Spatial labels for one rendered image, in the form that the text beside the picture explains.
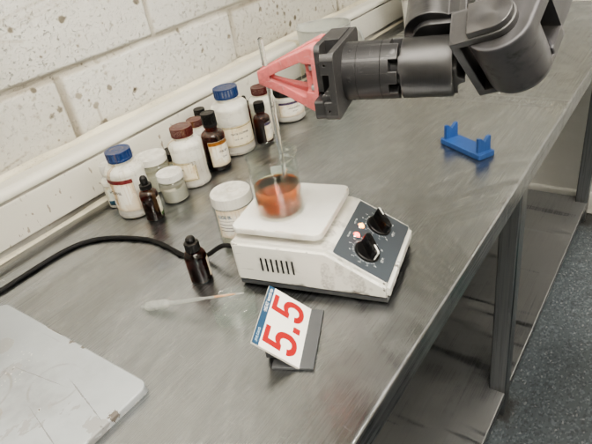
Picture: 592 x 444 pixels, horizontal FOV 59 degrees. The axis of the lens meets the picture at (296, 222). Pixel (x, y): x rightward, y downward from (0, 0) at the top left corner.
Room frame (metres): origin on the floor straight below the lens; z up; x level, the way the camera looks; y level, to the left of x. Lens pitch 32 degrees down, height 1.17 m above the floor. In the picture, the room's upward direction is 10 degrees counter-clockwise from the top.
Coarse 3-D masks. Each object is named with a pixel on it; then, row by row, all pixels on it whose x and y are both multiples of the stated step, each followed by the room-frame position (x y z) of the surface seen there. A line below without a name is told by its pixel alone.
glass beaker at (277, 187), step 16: (272, 144) 0.60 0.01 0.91; (288, 144) 0.59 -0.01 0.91; (256, 160) 0.59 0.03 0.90; (272, 160) 0.60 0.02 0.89; (288, 160) 0.54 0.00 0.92; (256, 176) 0.55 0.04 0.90; (272, 176) 0.54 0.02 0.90; (288, 176) 0.55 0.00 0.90; (256, 192) 0.56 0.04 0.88; (272, 192) 0.54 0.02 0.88; (288, 192) 0.55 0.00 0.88; (256, 208) 0.57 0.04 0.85; (272, 208) 0.54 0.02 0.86; (288, 208) 0.54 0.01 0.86
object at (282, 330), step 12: (276, 300) 0.47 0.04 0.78; (288, 300) 0.47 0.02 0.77; (276, 312) 0.45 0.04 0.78; (288, 312) 0.46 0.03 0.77; (300, 312) 0.46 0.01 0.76; (264, 324) 0.43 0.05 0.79; (276, 324) 0.43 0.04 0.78; (288, 324) 0.44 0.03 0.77; (300, 324) 0.45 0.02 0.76; (264, 336) 0.41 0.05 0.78; (276, 336) 0.42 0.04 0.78; (288, 336) 0.42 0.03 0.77; (300, 336) 0.43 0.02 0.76; (276, 348) 0.40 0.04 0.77; (288, 348) 0.41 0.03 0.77
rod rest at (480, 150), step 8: (448, 128) 0.85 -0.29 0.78; (456, 128) 0.86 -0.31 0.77; (448, 136) 0.85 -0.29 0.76; (456, 136) 0.86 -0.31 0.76; (488, 136) 0.78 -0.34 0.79; (448, 144) 0.84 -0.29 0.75; (456, 144) 0.82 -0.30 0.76; (464, 144) 0.82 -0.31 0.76; (472, 144) 0.81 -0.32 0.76; (480, 144) 0.78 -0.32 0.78; (488, 144) 0.78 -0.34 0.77; (464, 152) 0.80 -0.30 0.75; (472, 152) 0.78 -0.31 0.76; (480, 152) 0.78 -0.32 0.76; (488, 152) 0.77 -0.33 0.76
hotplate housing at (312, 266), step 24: (336, 216) 0.56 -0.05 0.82; (240, 240) 0.55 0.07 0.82; (264, 240) 0.54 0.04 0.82; (288, 240) 0.53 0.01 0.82; (336, 240) 0.51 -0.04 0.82; (408, 240) 0.55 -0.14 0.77; (240, 264) 0.55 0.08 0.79; (264, 264) 0.53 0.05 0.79; (288, 264) 0.52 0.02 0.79; (312, 264) 0.50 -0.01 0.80; (336, 264) 0.49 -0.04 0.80; (288, 288) 0.52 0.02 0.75; (312, 288) 0.51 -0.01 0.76; (336, 288) 0.49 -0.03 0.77; (360, 288) 0.47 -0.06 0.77; (384, 288) 0.46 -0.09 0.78
